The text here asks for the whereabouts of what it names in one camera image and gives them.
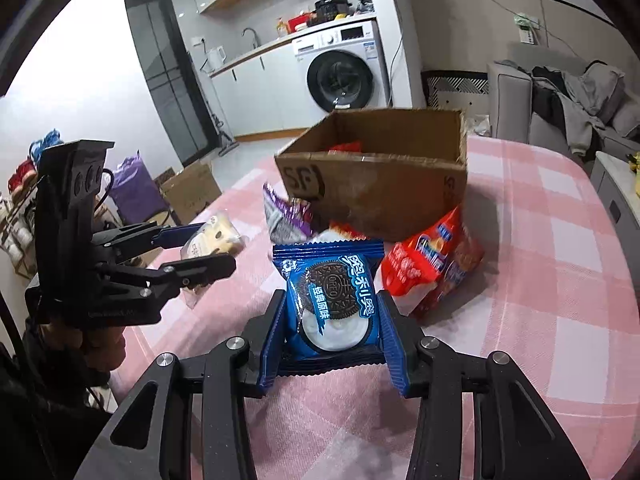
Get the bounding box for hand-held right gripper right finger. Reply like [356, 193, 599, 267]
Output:
[377, 290, 591, 480]

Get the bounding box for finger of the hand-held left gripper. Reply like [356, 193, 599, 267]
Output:
[92, 221, 207, 261]
[100, 253, 237, 297]

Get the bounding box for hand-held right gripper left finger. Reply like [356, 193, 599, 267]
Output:
[75, 290, 288, 480]

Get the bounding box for clear cake packet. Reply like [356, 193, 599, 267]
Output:
[180, 210, 246, 308]

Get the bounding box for red blue-label snack packet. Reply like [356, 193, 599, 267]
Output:
[381, 205, 485, 321]

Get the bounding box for blue cookie packet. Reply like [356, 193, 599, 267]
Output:
[272, 241, 385, 376]

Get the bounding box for purple white snack packet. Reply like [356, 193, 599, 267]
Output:
[262, 182, 316, 246]

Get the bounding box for red white snack packet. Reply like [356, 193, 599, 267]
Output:
[320, 220, 368, 243]

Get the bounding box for brown cardboard box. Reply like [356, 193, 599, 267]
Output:
[274, 107, 468, 243]

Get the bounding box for person's left hand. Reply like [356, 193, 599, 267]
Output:
[32, 325, 126, 373]

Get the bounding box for printed cardboard box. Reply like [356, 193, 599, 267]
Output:
[160, 160, 223, 226]

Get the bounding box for shoe rack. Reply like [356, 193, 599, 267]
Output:
[0, 160, 41, 276]

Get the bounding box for purple bag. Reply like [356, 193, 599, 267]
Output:
[107, 152, 168, 223]

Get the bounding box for blue shoes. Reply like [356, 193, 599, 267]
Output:
[29, 130, 63, 161]

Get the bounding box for upright vacuum cleaner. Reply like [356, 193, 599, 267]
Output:
[210, 105, 238, 153]

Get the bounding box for pink checked tablecloth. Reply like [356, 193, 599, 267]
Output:
[107, 137, 640, 480]

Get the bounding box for dark glass door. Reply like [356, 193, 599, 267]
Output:
[125, 0, 218, 166]

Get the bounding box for white kitchen counter cabinet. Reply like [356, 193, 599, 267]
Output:
[210, 40, 313, 138]

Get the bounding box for white washing machine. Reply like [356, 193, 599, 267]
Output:
[292, 19, 391, 113]

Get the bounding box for black white patterned board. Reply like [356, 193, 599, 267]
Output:
[421, 70, 491, 108]

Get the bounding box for white coffee table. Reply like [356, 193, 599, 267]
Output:
[590, 152, 640, 261]

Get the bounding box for grey sofa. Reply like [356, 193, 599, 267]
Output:
[487, 42, 640, 161]

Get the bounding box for black pressure cooker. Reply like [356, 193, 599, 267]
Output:
[314, 0, 353, 23]

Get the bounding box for grey jacket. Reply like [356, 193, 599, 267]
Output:
[532, 60, 626, 156]

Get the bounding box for wall socket with plug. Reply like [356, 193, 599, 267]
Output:
[515, 12, 541, 43]

